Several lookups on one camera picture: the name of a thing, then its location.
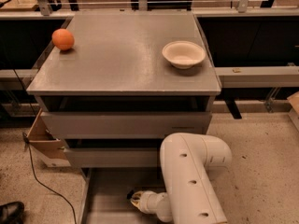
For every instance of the grey drawer cabinet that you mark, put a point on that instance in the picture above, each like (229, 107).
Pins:
(117, 65)

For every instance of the dark blue rxbar wrapper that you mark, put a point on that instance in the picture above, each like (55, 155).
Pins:
(130, 194)

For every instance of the orange fruit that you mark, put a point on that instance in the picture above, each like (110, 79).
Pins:
(63, 39)

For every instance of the grey open bottom drawer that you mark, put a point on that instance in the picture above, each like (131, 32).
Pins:
(105, 202)

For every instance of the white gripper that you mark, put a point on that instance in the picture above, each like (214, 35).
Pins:
(146, 201)

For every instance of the grey top drawer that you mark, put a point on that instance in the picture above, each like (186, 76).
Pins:
(124, 125)

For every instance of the grey middle drawer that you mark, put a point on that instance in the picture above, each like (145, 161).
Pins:
(113, 157)

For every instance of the white paper bowl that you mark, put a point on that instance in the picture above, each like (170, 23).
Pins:
(183, 54)

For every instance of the black shoe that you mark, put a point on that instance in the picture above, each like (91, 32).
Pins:
(11, 213)

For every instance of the brown cardboard box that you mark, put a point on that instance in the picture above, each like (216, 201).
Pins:
(47, 148)

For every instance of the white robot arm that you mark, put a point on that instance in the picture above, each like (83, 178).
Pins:
(187, 161)

